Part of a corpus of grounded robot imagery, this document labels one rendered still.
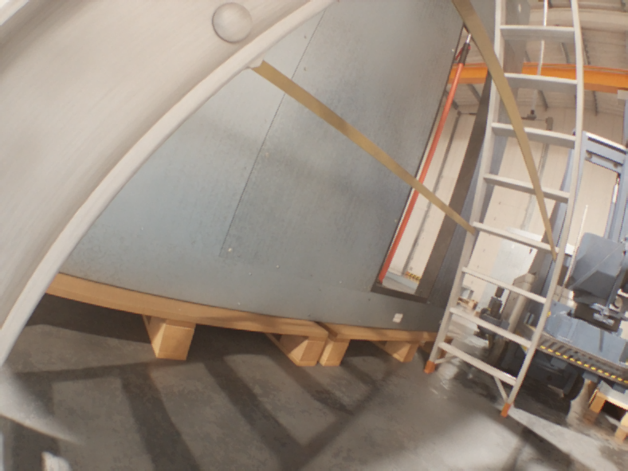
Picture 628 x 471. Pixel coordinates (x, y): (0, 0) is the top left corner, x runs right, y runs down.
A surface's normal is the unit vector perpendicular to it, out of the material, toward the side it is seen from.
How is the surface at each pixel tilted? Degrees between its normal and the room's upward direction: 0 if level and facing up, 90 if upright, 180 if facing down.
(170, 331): 90
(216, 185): 90
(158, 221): 90
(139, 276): 90
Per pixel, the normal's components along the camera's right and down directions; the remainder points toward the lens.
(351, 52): 0.59, 0.26
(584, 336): -0.49, -0.16
